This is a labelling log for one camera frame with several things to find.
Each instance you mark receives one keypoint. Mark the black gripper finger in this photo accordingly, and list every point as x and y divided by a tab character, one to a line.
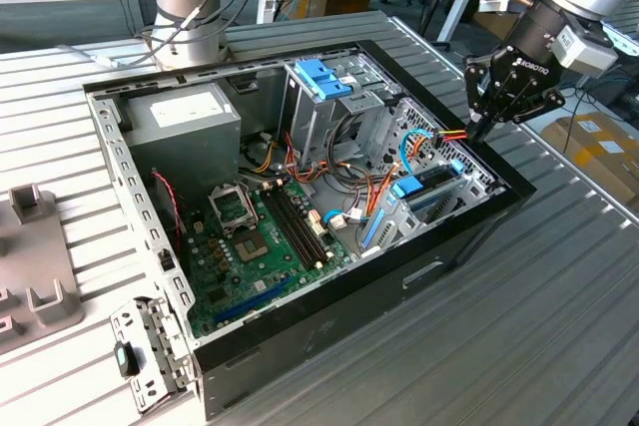
474	82
541	109

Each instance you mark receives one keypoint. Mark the hard disk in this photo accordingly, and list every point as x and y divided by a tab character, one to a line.
407	187

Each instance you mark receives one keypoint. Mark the grey metal disk bay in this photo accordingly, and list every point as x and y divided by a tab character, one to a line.
399	231

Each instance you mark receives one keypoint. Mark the brown cardboard sheet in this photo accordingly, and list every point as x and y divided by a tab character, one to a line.
499	27

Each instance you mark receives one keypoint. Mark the labelled cardboard box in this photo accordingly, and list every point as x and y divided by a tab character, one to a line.
589	156

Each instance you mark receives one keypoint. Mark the blue plastic drive latch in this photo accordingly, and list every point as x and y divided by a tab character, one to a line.
319	79

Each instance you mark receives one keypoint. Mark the metal drive cage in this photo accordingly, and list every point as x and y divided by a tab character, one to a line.
309	131

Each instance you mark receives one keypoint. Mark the white board connector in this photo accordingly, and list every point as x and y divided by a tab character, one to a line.
317	225

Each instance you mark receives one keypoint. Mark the black RAM slot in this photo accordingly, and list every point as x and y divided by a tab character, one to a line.
303	224
292	229

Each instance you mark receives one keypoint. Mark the open black PC case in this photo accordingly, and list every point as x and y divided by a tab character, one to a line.
349	326

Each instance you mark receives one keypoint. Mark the CPU socket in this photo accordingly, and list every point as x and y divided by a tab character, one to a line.
252	246

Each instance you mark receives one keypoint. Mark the grey power supply unit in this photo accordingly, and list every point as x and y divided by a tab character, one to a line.
185	146

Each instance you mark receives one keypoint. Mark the blue expansion slot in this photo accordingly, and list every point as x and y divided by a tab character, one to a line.
254	298

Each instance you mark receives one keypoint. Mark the green motherboard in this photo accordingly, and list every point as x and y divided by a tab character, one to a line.
234	279

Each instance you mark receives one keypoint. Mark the black case fan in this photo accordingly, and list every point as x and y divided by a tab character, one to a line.
167	216

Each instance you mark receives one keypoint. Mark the grey parts rack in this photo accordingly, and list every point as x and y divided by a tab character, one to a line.
30	246

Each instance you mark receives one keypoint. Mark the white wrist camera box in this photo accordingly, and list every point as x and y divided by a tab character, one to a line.
584	52

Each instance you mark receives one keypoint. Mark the small black case switch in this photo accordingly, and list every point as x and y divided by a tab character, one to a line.
165	259

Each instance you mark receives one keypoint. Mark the metal card retention bracket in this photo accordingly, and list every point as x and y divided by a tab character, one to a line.
160	346

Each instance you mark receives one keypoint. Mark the black bracket latch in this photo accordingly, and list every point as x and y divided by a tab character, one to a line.
125	358

